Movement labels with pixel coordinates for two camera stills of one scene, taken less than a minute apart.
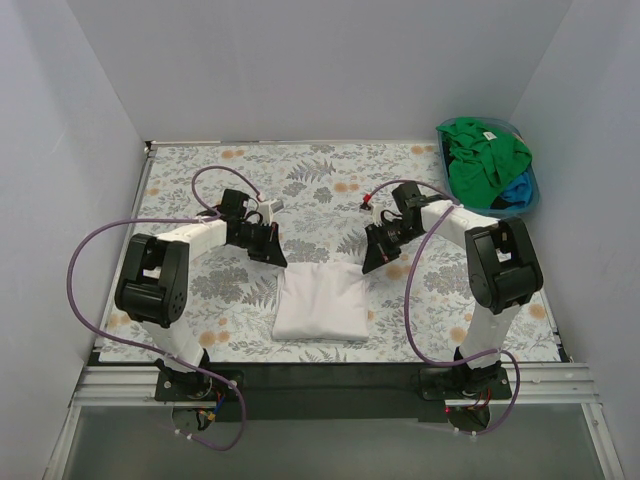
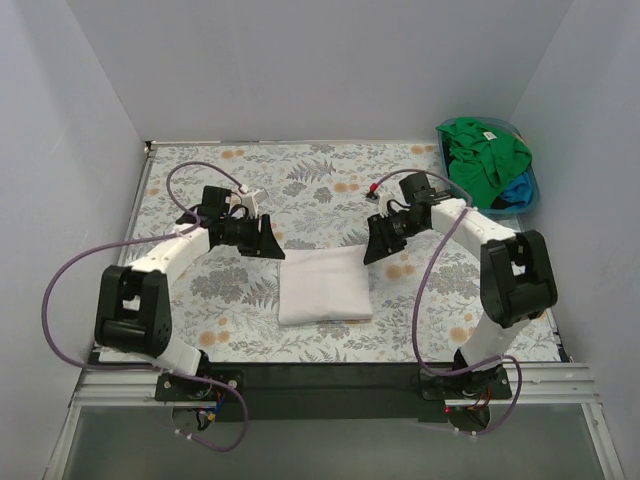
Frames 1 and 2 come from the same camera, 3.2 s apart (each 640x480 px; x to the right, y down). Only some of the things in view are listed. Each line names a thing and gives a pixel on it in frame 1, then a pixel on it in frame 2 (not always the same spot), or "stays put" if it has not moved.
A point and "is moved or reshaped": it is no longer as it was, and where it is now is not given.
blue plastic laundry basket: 487,164 stays put
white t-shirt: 320,302 is moved or reshaped
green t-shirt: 483,158 stays put
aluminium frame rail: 528,384 stays put
